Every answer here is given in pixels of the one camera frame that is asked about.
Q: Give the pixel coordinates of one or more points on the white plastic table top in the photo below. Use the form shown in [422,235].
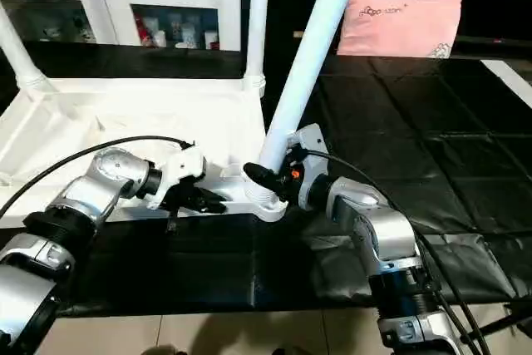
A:
[124,101]

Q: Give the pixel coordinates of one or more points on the white plastic table leg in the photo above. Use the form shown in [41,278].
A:
[316,47]
[16,47]
[257,10]

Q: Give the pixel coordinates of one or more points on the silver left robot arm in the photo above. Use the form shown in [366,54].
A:
[95,188]

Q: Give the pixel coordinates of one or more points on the black work mat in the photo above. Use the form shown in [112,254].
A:
[415,122]

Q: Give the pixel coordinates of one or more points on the white jar with red base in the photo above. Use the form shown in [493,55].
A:
[213,41]

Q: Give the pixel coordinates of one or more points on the dark left robot foot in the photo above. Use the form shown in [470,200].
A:
[163,350]

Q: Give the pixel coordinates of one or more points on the dark robot foot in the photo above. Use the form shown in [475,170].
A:
[291,351]
[163,350]

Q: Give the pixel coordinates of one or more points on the red and white carton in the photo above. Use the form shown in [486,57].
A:
[143,31]

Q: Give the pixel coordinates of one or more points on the dark right robot foot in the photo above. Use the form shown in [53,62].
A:
[291,351]

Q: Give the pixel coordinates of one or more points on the pink pillow with print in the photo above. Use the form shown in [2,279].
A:
[399,22]

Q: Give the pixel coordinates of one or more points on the white flat board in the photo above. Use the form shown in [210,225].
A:
[509,78]

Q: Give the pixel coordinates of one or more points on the black tripod stand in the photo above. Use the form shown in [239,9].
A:
[498,321]

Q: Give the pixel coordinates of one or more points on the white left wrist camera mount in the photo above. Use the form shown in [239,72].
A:
[178,164]

